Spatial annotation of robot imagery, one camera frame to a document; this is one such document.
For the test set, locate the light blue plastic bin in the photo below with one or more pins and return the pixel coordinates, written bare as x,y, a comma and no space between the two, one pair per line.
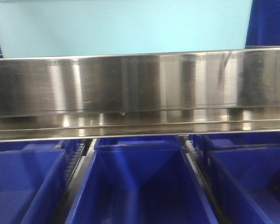
104,27

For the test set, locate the right roller track divider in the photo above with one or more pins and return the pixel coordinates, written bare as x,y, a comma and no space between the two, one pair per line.
203,175

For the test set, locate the blue bin rear middle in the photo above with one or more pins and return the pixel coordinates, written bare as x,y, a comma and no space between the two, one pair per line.
138,142

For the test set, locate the stainless steel shelf rail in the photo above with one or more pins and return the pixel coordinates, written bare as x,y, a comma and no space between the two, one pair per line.
80,97

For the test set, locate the left roller track divider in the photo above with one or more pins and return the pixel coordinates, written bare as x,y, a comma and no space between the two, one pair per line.
74,175

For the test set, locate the blue bin lower right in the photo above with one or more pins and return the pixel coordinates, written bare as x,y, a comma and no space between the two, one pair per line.
246,184

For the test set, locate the blue bin lower middle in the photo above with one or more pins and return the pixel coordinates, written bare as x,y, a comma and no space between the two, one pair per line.
140,186

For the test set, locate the roller track divider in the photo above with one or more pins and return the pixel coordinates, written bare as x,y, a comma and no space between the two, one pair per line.
203,175
74,175

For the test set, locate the blue bin rear right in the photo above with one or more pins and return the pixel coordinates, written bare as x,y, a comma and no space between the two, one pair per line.
235,140

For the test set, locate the blue bin lower left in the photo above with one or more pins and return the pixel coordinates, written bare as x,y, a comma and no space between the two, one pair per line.
32,183

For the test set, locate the blue bin upper right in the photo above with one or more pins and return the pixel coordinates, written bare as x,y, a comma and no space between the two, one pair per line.
264,24

